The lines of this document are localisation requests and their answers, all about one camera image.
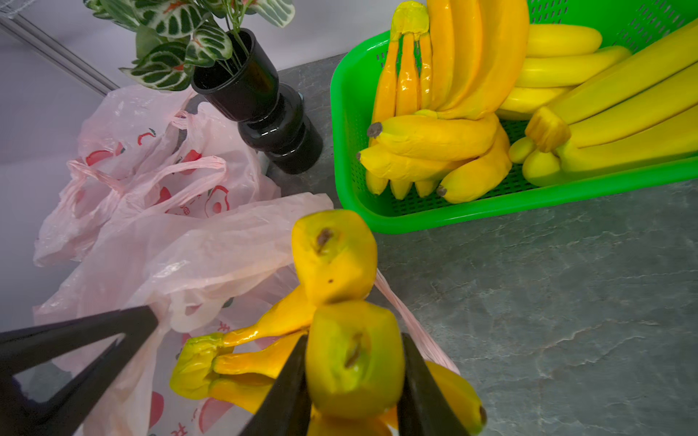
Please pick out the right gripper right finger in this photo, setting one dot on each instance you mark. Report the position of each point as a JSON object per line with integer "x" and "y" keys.
{"x": 422, "y": 409}

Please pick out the orange banana bunch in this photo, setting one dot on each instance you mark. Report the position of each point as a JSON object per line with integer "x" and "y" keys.
{"x": 459, "y": 59}
{"x": 354, "y": 361}

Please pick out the pink strawberry plastic bag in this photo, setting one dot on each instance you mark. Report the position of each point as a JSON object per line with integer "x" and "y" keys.
{"x": 143, "y": 150}

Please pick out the small yellow banana bunch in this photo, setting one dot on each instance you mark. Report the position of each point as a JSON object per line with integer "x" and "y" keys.
{"x": 467, "y": 158}

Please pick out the pale yellow banana bunch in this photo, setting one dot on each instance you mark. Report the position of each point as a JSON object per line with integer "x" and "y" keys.
{"x": 558, "y": 59}

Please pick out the green plastic basket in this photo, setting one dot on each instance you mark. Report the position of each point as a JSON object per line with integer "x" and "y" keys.
{"x": 392, "y": 207}

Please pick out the potted plant black vase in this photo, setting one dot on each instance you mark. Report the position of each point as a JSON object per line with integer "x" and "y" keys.
{"x": 202, "y": 44}

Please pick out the white wire wall shelf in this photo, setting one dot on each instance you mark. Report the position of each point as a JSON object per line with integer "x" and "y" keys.
{"x": 12, "y": 8}

